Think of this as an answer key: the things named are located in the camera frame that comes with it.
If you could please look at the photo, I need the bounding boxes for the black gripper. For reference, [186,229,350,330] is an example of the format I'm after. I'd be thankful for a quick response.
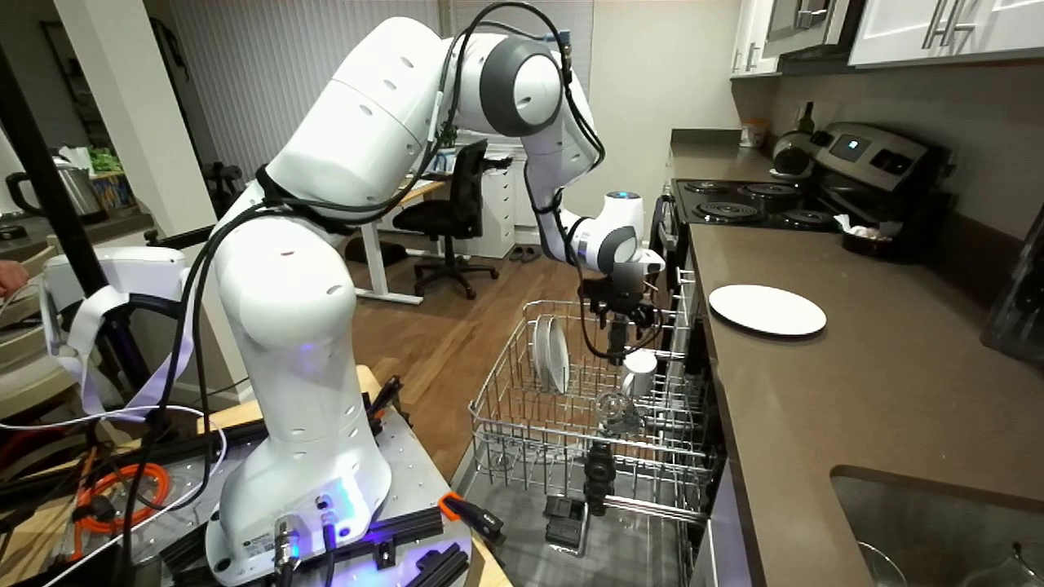
[581,271,663,364]

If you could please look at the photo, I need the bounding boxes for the white mug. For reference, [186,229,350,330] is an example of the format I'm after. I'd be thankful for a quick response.
[621,345,663,402]

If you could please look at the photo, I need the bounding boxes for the white dinner plate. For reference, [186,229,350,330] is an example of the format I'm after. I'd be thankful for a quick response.
[524,314,554,386]
[538,320,575,399]

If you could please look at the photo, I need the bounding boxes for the black plastic rack attachment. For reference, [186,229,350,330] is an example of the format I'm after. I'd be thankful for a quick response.
[581,439,621,516]

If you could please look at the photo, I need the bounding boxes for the open stainless dishwasher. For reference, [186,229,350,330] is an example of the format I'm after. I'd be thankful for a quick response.
[446,434,763,587]

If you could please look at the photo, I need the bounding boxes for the white plate with flat rim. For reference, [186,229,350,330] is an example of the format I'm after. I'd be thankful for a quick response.
[704,280,833,341]

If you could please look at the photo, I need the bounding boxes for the white drawer unit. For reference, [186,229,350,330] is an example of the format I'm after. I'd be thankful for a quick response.
[475,151,550,262]

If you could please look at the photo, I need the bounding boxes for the black stainless stove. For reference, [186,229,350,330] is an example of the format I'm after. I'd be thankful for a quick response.
[646,122,959,299]

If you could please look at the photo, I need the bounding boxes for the black detergent dispenser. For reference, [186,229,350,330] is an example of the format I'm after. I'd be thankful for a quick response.
[538,491,597,553]

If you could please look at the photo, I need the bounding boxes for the black office chair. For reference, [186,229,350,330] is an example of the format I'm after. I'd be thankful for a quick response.
[389,137,517,304]

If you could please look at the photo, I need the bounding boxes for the grey sink cabinet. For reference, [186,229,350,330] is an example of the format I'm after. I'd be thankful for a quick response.
[700,460,766,587]

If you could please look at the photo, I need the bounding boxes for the orange black hand tool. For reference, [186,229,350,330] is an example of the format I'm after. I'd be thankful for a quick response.
[434,490,508,551]

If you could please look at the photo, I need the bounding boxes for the dark kettle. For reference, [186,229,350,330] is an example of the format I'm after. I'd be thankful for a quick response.
[766,99,837,182]

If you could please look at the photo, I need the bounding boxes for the black tray with white items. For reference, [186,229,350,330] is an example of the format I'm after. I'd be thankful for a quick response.
[833,205,929,263]

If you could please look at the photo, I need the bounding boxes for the black clamp parts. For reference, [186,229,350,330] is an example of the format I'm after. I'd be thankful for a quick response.
[368,501,474,587]

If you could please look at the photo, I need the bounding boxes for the brown kitchen countertop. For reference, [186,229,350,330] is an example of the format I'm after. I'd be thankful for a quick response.
[663,127,1044,587]

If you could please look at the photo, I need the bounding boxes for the clear drinking glass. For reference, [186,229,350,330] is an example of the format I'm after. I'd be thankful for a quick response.
[856,539,912,587]
[959,542,1044,587]

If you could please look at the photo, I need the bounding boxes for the stainless kitchen sink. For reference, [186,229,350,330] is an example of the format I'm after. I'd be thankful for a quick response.
[828,463,1044,587]

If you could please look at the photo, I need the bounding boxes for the dark range microwave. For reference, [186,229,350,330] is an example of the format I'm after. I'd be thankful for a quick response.
[763,0,872,62]

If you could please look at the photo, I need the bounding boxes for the white box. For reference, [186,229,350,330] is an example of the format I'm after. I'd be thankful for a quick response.
[40,246,206,330]

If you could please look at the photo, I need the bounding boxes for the black metal pole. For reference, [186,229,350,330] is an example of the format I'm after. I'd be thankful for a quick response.
[0,45,155,402]

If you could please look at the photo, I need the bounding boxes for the metal wire dishwasher rack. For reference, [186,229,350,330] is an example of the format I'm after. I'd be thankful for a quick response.
[464,296,723,528]

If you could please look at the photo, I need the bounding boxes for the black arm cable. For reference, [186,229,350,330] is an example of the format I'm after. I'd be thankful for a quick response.
[434,0,611,175]

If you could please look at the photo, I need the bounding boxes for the white wall cabinet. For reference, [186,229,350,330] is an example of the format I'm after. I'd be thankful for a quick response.
[846,0,1044,73]
[726,0,784,80]

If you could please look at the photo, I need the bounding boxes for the black base cable bundle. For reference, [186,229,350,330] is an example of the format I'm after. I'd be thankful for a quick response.
[112,159,288,587]

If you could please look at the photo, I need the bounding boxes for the orange cable coil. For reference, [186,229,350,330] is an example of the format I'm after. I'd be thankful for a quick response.
[64,460,177,539]

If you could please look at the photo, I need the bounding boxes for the lavender strap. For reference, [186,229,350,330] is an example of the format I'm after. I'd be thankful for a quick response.
[40,283,203,430]

